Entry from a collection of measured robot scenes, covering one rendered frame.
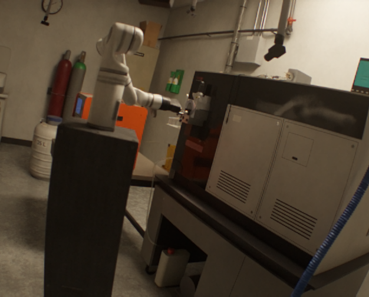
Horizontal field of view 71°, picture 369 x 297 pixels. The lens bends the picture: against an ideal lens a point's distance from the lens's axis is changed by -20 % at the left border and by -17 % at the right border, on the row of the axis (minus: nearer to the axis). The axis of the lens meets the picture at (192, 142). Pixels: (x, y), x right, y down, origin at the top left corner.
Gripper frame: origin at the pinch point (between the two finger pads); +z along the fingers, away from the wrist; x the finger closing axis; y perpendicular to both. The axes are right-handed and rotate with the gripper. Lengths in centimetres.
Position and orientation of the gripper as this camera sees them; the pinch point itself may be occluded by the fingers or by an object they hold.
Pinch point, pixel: (185, 112)
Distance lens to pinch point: 170.6
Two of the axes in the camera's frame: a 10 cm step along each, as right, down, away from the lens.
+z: 8.2, 1.3, 5.6
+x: -3.3, -6.9, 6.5
